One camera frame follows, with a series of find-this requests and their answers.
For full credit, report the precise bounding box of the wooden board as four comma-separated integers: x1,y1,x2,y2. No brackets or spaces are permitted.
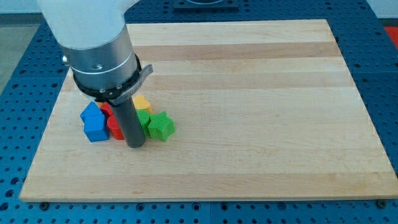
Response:
20,19,397,202

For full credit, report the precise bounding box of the blue cube block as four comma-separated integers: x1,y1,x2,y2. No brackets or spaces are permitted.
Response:
83,114,109,142

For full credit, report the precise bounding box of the red cylinder block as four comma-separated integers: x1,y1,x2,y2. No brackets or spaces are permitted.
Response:
106,114,124,140

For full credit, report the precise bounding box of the yellow heart block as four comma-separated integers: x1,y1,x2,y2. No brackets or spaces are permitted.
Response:
132,95,153,114

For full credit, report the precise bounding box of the green star block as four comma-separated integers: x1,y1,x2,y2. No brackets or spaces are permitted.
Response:
148,111,175,142

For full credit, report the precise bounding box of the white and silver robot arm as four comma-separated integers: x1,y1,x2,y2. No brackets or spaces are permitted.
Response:
37,0,153,105

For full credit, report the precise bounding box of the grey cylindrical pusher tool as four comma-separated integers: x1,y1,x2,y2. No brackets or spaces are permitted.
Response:
111,99,146,148

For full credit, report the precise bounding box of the green cylinder block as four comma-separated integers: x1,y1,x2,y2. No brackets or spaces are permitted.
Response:
137,110,150,136

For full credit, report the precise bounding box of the blue pentagon block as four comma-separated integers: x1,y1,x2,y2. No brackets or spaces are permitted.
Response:
80,102,103,122

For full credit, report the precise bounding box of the red star block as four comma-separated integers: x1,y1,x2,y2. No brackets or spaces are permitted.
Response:
99,103,113,118

